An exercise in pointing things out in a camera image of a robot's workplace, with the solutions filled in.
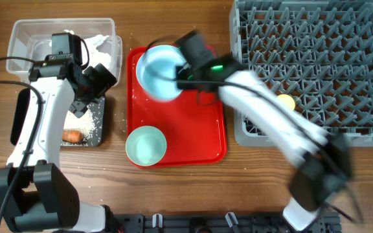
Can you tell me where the white rice pile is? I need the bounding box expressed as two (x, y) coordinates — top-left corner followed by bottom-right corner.
(62, 107), (104, 147)

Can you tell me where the orange carrot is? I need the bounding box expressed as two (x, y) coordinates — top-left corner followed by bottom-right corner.
(62, 130), (84, 143)

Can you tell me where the white napkin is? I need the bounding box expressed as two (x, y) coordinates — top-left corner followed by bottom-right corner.
(49, 28), (112, 71)

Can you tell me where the light blue plate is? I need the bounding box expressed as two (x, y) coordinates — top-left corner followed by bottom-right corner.
(136, 45), (186, 102)

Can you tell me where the light green bowl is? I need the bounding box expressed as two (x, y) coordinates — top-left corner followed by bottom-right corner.
(126, 126), (167, 166)

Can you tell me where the yellow plastic cup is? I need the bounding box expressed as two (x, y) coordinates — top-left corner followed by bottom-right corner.
(277, 94), (296, 111)

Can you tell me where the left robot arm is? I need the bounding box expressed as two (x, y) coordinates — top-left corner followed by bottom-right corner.
(0, 32), (124, 232)

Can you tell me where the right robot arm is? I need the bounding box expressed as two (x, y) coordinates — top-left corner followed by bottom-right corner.
(175, 30), (364, 231)

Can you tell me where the black waste tray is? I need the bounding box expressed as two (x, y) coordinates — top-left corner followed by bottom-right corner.
(10, 89), (106, 146)

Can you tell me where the grey dishwasher rack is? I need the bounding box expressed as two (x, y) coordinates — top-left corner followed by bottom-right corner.
(229, 1), (373, 147)

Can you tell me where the red serving tray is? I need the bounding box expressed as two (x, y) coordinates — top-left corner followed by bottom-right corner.
(126, 47), (227, 168)

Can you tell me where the clear plastic bin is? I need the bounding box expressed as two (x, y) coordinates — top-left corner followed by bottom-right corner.
(7, 18), (122, 79)

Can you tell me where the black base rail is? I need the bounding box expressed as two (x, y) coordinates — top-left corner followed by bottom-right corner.
(108, 212), (341, 233)

